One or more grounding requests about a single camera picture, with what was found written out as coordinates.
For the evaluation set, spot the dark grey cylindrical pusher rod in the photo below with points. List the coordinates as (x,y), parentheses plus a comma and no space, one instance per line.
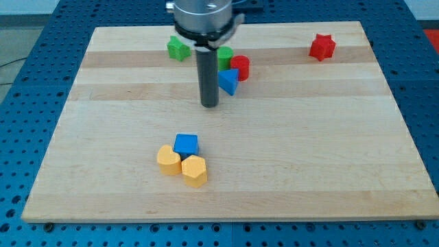
(207,76)

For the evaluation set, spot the blue triangle block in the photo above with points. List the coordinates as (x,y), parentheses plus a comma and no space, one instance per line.
(228,80)

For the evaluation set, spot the green cylinder block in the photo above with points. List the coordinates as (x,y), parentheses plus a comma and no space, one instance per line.
(224,55)

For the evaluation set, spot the green star block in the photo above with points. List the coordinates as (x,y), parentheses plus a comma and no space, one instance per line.
(177,50)

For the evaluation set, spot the red cylinder block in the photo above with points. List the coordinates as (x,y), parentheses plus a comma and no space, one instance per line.
(242,64)

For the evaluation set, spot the blue cube block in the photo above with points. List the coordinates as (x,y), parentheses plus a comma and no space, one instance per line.
(186,145)

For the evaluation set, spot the yellow heart block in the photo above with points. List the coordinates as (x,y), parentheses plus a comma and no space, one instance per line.
(169,162)

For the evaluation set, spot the yellow hexagon block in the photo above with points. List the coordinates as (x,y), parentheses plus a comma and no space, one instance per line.
(194,171)

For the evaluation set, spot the red star block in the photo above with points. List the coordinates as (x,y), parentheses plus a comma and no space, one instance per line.
(322,47)

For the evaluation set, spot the light wooden board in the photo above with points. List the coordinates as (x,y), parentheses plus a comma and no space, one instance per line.
(300,140)

